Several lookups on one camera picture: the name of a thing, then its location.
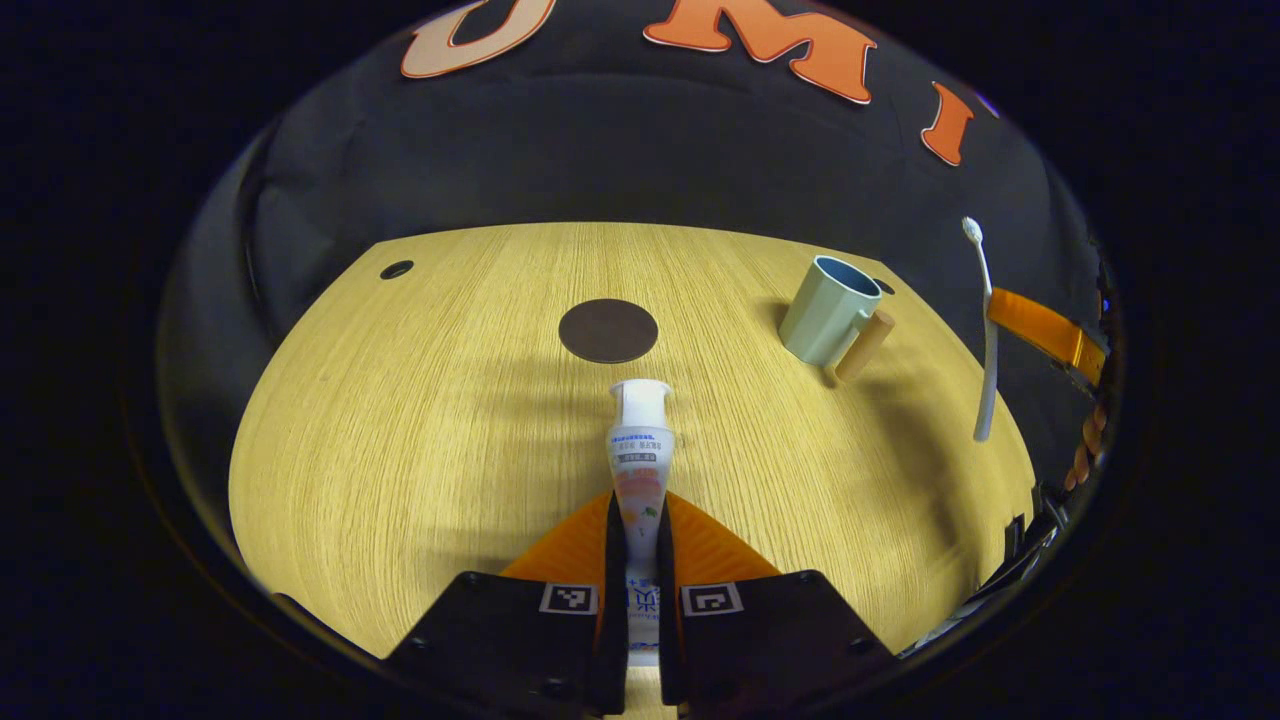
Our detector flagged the black backdrop cloth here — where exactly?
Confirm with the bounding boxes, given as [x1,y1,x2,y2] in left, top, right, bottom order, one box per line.
[160,0,1113,481]

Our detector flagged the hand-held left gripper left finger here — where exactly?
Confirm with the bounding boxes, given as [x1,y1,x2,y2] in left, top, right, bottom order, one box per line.
[385,490,630,717]

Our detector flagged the white toothpaste tube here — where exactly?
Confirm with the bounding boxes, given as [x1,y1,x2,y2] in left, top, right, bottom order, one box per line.
[606,378,678,667]

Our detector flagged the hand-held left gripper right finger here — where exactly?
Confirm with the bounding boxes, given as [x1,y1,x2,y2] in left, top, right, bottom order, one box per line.
[654,490,897,717]

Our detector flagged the pale green cup wooden handle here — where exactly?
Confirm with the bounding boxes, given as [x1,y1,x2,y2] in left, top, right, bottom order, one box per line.
[778,255,897,385]

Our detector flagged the white toothbrush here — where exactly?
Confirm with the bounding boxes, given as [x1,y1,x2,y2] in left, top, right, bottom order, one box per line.
[961,217,1002,444]

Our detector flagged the dark brown round coaster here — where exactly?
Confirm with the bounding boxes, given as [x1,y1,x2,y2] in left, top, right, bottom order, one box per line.
[558,298,660,365]

